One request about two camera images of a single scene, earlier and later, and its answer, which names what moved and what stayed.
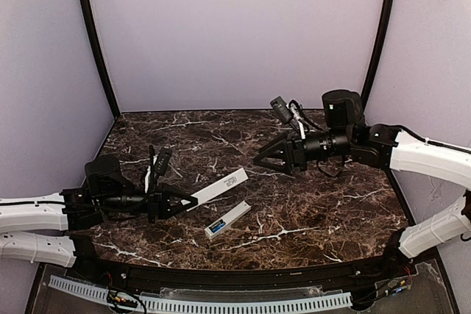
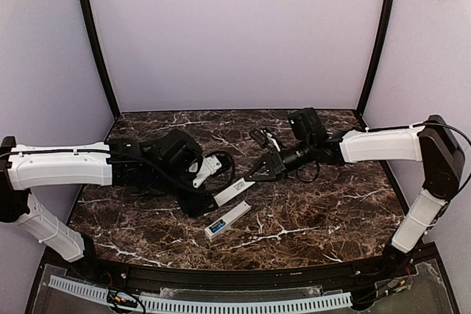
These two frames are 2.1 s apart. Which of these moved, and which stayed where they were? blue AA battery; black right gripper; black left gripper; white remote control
Moved: black right gripper; black left gripper
Stayed: blue AA battery; white remote control
